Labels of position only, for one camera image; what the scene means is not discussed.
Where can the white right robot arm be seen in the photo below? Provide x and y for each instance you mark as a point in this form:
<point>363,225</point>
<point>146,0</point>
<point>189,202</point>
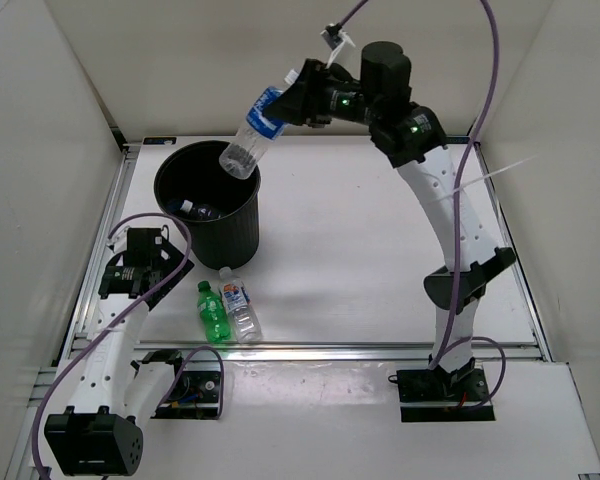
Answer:
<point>413,140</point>

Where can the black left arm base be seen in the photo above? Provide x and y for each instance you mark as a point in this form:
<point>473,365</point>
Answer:
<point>197,394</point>

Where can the green soda bottle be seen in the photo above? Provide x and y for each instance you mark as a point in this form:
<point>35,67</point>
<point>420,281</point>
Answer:
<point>212,314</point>

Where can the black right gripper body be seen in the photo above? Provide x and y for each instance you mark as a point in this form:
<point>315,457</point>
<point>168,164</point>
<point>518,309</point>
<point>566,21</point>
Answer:
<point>346,101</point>

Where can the clear water bottle orange label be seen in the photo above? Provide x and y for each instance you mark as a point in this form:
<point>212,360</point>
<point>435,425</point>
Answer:
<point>238,307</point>

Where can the aluminium table frame rail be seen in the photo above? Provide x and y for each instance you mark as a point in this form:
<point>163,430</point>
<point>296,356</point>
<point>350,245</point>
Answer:
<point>337,285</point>

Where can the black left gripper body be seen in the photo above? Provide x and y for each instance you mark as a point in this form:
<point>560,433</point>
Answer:
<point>168,266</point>

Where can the black ribbed plastic bin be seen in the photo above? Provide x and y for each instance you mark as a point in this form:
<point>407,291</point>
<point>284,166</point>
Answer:
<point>193,173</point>

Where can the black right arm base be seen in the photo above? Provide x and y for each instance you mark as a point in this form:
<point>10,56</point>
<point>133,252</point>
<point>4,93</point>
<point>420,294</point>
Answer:
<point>424,399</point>

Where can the clear bottle blue label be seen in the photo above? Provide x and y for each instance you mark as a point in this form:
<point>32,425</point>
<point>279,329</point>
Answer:
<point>255,135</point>

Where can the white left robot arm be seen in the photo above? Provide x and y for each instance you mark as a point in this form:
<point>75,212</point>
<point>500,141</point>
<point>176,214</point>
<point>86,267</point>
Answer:
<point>100,431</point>

